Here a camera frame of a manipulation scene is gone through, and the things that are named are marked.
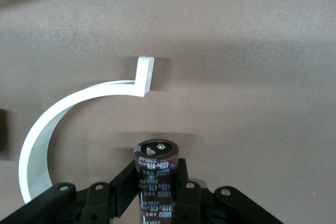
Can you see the white curved plastic bracket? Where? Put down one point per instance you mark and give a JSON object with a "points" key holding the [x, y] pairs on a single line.
{"points": [[39, 129]]}

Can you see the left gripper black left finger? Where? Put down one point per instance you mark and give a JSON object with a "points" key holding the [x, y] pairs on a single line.
{"points": [[94, 203]]}

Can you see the brown table cover mat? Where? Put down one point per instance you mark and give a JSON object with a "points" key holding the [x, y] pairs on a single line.
{"points": [[236, 51]]}

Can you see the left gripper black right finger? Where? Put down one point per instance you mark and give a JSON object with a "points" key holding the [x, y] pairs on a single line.
{"points": [[204, 205]]}

